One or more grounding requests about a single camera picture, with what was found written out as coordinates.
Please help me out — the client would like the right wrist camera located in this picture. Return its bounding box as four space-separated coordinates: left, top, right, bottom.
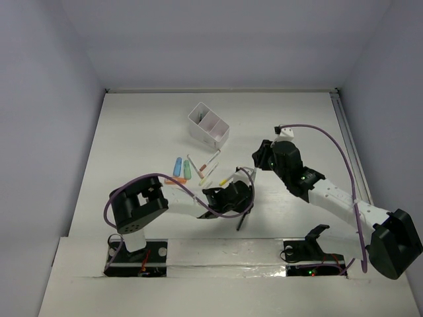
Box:
274 125 294 142

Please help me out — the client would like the pale yellow white marker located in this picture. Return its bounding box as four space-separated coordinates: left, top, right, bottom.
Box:
199 162 219 186

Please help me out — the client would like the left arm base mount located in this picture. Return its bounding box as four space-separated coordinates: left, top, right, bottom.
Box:
103 234 168 278

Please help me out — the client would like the green capsule eraser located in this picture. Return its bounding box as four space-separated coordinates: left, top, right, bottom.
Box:
183 159 192 180

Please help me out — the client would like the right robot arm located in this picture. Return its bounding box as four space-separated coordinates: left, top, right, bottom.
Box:
252 140 422 280

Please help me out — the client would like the peach white marker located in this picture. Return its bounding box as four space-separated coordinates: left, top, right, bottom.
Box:
186 155 204 180

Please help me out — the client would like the black pen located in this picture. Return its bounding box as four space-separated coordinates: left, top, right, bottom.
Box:
236 213 248 231

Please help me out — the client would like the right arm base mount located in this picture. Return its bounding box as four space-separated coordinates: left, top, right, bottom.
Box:
280 225 347 277

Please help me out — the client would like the yellow capped white marker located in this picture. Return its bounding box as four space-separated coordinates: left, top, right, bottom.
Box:
219 175 233 186

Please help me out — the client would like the blue capsule eraser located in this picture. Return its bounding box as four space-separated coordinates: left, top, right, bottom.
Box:
173 157 182 177

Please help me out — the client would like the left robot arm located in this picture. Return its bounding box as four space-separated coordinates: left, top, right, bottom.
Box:
103 173 255 261

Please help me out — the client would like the orange capsule eraser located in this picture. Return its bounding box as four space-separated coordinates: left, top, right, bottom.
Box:
165 177 187 184

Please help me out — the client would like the white three-compartment organizer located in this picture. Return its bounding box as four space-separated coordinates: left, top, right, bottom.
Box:
188 102 230 150

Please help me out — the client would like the brown white marker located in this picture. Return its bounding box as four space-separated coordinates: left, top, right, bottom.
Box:
199 149 221 172

